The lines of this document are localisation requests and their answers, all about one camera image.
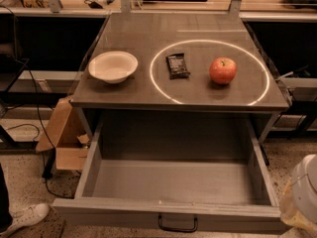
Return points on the grey top drawer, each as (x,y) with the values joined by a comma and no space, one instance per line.
(143,164)

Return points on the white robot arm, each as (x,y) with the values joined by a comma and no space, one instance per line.
(304,187)

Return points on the black snack bar wrapper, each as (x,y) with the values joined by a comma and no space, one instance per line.
(176,66)

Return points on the white bowl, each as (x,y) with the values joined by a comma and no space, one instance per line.
(113,67)

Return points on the red apple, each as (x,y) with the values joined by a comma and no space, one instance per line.
(222,70)

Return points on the brown cardboard box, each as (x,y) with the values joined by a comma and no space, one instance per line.
(65,134)

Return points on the white sneaker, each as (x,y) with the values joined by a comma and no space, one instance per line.
(28,217)

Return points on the dark trouser leg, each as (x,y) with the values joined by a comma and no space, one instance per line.
(4,202)

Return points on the black top drawer handle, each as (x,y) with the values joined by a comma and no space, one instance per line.
(177,223)

